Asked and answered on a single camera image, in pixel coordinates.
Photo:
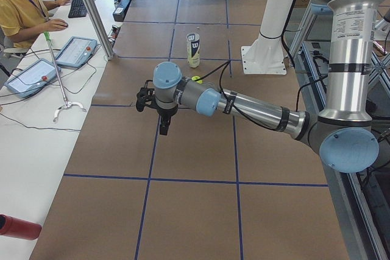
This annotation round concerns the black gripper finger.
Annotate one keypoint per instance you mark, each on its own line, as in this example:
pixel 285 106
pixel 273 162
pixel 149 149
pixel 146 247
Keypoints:
pixel 163 129

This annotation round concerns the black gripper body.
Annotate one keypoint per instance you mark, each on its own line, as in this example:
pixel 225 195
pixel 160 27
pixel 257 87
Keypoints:
pixel 165 113

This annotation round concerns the yellow Wilson tennis ball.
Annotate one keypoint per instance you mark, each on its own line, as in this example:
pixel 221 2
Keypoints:
pixel 197 79

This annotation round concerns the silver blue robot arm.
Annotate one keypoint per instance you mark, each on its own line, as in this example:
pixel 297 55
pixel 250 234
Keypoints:
pixel 340 134

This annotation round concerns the clear tennis ball can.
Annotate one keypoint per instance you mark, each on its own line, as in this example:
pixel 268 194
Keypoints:
pixel 193 49

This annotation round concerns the far teach pendant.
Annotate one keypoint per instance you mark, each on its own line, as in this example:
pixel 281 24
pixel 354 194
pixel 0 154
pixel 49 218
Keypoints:
pixel 76 52

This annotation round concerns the teach pendant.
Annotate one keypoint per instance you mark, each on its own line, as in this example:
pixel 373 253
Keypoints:
pixel 76 52
pixel 32 79

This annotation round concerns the near teach pendant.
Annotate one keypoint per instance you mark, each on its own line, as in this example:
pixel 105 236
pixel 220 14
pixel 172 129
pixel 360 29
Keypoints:
pixel 32 79

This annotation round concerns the black keyboard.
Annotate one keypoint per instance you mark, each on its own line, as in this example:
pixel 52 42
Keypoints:
pixel 77 9

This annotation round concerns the person in yellow shirt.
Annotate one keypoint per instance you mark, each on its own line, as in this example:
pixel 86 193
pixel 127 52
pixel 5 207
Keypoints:
pixel 22 21

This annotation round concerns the red bottle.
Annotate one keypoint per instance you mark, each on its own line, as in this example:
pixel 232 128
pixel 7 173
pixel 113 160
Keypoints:
pixel 19 228

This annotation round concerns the aluminium frame post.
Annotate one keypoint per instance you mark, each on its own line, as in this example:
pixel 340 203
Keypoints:
pixel 99 28

